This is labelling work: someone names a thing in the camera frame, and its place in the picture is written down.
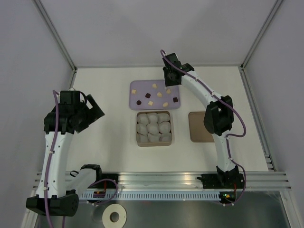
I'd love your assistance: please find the aluminium front rail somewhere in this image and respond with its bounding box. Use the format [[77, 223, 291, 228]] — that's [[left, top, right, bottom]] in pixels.
[[32, 170, 292, 191]]

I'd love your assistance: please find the white slotted cable duct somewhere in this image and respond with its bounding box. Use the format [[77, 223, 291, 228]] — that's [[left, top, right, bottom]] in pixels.
[[79, 190, 220, 201]]

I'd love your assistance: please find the left aluminium frame post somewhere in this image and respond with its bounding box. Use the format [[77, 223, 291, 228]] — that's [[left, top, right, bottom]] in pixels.
[[32, 0, 78, 73]]

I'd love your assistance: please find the gold square chocolate tin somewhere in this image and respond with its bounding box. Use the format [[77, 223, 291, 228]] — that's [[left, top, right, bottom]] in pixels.
[[135, 111, 173, 147]]

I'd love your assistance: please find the white paper cup two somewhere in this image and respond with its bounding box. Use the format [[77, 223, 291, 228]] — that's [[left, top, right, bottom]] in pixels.
[[147, 113, 159, 124]]

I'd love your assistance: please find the white paper cup seven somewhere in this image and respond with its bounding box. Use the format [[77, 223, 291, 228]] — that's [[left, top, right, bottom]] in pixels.
[[136, 133, 149, 143]]

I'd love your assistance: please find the aluminium frame post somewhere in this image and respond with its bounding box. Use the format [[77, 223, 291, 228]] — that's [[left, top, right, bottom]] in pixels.
[[32, 0, 78, 73], [239, 0, 285, 71]]

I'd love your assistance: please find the white paper cup one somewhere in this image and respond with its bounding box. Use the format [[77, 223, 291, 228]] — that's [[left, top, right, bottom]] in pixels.
[[137, 114, 149, 125]]

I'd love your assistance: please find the right side aluminium rail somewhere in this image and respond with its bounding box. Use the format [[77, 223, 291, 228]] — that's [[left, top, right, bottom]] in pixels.
[[238, 66, 277, 172]]

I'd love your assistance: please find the lilac plastic tray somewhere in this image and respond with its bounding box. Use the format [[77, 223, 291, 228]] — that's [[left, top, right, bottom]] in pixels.
[[129, 80, 181, 110]]

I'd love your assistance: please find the white paper cup three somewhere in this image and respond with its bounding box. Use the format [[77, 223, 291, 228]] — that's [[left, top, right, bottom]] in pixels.
[[157, 113, 171, 124]]

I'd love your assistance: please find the white paper cup four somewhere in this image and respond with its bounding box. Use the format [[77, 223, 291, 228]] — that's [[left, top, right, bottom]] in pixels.
[[136, 123, 148, 135]]

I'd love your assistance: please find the right aluminium frame post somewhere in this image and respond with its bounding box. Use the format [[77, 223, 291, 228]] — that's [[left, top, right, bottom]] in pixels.
[[239, 0, 285, 71]]

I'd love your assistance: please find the white paper cup nine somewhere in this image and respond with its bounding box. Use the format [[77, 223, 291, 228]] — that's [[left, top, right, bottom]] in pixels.
[[160, 132, 172, 142]]

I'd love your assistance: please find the white tape roll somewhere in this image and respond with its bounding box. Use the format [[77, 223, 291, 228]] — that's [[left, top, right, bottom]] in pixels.
[[102, 204, 127, 228]]

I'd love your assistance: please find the white paper cup six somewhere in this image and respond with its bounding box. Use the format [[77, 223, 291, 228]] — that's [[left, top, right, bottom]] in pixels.
[[158, 121, 171, 133]]

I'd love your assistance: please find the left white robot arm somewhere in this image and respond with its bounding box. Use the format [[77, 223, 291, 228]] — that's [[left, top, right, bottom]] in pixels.
[[26, 90, 104, 217]]

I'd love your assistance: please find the aluminium rail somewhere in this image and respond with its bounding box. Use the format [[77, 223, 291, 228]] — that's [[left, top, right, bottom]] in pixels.
[[32, 170, 292, 191], [238, 66, 277, 172]]

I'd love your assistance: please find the white paper cup five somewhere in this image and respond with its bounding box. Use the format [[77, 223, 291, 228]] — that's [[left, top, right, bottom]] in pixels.
[[147, 123, 159, 135]]

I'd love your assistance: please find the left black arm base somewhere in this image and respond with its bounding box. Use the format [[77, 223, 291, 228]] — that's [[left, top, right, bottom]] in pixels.
[[88, 173, 119, 198]]

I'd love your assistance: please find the gold tin lid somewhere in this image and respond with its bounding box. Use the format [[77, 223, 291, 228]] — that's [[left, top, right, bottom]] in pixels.
[[188, 112, 214, 143]]

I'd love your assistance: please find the white paper cup eight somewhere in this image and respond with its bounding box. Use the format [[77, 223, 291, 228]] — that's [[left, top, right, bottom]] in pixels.
[[148, 133, 161, 143]]

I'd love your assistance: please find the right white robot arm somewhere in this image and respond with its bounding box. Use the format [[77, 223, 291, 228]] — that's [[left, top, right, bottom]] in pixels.
[[161, 50, 239, 188]]

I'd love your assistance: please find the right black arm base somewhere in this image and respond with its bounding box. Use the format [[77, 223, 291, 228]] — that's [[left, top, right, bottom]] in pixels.
[[196, 173, 245, 190]]

